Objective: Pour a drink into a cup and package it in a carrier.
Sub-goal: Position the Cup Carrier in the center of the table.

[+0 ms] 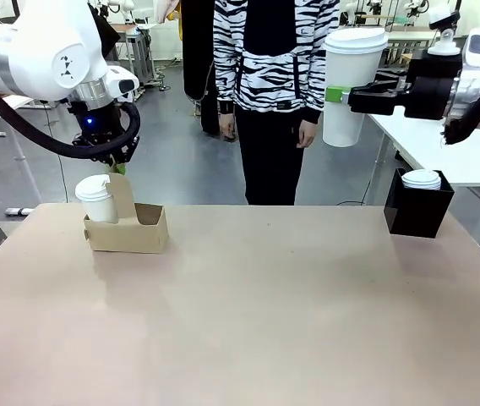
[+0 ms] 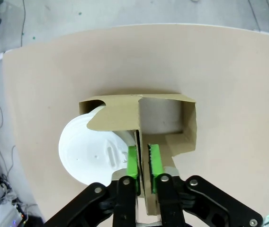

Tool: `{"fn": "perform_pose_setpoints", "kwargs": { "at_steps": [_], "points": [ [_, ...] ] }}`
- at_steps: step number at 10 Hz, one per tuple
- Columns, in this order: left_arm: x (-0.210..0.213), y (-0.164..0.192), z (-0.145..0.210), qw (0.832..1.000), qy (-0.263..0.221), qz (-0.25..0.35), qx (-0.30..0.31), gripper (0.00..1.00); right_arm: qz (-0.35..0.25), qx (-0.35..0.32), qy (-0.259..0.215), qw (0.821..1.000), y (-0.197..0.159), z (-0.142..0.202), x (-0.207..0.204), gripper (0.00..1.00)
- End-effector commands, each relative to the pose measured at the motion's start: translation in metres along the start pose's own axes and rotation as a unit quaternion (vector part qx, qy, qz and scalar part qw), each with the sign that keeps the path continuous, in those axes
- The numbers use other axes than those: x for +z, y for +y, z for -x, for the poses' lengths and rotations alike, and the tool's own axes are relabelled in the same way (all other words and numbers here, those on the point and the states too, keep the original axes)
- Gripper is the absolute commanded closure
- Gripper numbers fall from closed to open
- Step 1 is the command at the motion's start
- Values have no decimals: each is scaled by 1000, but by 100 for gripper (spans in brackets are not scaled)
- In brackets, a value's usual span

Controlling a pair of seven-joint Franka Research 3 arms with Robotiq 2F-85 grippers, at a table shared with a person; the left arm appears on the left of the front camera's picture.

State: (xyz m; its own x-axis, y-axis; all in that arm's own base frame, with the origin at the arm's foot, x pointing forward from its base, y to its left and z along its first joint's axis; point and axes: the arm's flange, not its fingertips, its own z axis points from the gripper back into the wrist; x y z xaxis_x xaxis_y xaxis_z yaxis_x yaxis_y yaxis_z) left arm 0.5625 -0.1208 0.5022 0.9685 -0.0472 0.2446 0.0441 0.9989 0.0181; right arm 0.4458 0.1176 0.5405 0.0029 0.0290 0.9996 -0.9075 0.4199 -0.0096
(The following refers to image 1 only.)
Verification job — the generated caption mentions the person in zebra hoodie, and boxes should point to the person in zebra hoodie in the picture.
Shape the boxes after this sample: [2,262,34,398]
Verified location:
[213,0,341,206]

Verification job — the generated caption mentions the large white table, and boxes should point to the large white table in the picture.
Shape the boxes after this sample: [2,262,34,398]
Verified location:
[366,104,480,189]

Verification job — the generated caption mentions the long white background workbench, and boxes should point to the long white background workbench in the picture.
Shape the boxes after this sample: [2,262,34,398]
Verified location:
[385,28,434,64]

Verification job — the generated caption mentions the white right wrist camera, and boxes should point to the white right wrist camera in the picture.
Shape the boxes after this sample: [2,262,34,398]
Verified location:
[427,3,462,57]

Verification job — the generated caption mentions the tall white lidded paper cup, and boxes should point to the tall white lidded paper cup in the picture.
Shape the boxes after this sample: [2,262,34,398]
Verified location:
[323,27,390,149]

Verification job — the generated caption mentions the small white lidded paper cup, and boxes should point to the small white lidded paper cup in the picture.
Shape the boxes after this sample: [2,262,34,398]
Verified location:
[74,173,120,225]

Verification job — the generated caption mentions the black sleeved right arm cable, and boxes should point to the black sleeved right arm cable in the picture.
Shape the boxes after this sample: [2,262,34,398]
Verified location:
[439,61,480,147]

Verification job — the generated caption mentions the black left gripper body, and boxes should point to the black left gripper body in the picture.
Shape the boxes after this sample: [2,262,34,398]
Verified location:
[68,100,140,167]

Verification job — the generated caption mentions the background desk with white legs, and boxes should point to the background desk with white legs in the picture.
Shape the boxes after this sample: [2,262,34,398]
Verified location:
[111,21,159,102]

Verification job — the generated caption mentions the black open box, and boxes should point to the black open box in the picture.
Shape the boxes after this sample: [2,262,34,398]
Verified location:
[383,167,455,239]

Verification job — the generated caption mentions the person's left hand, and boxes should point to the person's left hand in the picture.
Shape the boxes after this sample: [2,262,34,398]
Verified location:
[296,118,319,150]

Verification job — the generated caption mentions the brown cardboard cup carrier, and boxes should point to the brown cardboard cup carrier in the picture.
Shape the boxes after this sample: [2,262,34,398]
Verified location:
[83,172,170,255]

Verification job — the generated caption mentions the person's left forearm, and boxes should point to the person's left forearm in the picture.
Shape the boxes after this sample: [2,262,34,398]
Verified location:
[302,54,328,126]

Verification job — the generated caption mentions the white lidded cup stack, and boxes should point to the white lidded cup stack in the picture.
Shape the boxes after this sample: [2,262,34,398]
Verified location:
[401,169,443,192]

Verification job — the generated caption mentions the person in black coat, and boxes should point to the person in black coat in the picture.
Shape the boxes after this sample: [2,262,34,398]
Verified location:
[179,0,221,137]

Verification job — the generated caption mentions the black sleeved left arm cable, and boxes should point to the black sleeved left arm cable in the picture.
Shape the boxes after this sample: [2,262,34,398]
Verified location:
[0,71,142,162]

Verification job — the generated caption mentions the black jacket on chair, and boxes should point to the black jacket on chair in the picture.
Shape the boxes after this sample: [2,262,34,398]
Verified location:
[94,8,122,57]

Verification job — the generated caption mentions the person's right hand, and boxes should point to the person's right hand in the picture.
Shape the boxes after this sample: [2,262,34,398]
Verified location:
[218,112,238,143]

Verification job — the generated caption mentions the hand of black-coated person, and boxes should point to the hand of black-coated person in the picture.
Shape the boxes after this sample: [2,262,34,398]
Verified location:
[155,0,181,25]

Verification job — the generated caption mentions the black sleeved arm cable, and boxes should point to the black sleeved arm cable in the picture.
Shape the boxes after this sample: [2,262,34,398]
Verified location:
[439,61,480,147]
[0,71,142,162]

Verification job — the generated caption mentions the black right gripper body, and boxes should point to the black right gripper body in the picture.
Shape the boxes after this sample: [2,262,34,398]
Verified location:
[403,52,464,122]

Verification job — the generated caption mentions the person's right forearm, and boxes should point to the person's right forearm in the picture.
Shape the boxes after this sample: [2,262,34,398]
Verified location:
[214,54,237,115]

